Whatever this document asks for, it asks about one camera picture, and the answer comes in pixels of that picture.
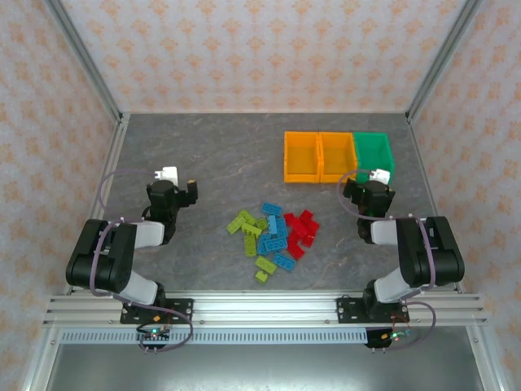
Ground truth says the orange plastic bin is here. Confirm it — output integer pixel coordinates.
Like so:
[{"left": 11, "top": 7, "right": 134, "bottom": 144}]
[
  {"left": 283, "top": 130, "right": 321, "bottom": 184},
  {"left": 318, "top": 130, "right": 359, "bottom": 184}
]

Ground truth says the green plastic bin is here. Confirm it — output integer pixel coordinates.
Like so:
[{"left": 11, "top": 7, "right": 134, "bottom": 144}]
[{"left": 352, "top": 131, "right": 396, "bottom": 185}]

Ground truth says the grey metal sheet panel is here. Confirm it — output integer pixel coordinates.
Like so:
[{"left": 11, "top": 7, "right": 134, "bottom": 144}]
[{"left": 44, "top": 345, "right": 485, "bottom": 391}]

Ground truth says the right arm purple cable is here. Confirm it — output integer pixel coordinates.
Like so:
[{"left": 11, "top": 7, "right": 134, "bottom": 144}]
[{"left": 336, "top": 169, "right": 439, "bottom": 352}]

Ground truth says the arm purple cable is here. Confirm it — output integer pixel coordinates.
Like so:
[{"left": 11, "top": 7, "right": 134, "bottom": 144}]
[
  {"left": 336, "top": 169, "right": 439, "bottom": 352},
  {"left": 90, "top": 169, "right": 195, "bottom": 354}
]

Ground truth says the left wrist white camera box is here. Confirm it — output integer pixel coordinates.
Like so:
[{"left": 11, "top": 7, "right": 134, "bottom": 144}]
[{"left": 154, "top": 165, "right": 180, "bottom": 185}]

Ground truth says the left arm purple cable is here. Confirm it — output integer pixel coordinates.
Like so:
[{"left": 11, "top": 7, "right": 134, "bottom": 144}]
[{"left": 90, "top": 169, "right": 195, "bottom": 354}]

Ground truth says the aluminium table side rail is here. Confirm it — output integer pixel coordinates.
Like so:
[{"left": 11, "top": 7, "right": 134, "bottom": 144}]
[
  {"left": 22, "top": 113, "right": 131, "bottom": 391},
  {"left": 406, "top": 114, "right": 504, "bottom": 391}
]

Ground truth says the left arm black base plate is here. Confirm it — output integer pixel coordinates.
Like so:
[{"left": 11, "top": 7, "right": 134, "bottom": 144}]
[{"left": 120, "top": 298, "right": 195, "bottom": 326}]

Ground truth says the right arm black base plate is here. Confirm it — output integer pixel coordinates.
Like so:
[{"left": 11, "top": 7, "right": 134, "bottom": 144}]
[{"left": 335, "top": 297, "right": 412, "bottom": 326}]

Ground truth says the aluminium mounting rail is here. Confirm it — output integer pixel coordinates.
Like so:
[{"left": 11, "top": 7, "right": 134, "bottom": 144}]
[{"left": 42, "top": 291, "right": 489, "bottom": 327}]

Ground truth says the slotted grey cable duct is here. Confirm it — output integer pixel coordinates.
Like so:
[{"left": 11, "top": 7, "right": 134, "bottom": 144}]
[{"left": 59, "top": 328, "right": 370, "bottom": 346}]

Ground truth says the aluminium frame post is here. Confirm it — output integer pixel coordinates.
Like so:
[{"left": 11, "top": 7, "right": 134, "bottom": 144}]
[
  {"left": 42, "top": 0, "right": 125, "bottom": 123},
  {"left": 405, "top": 0, "right": 488, "bottom": 123}
]

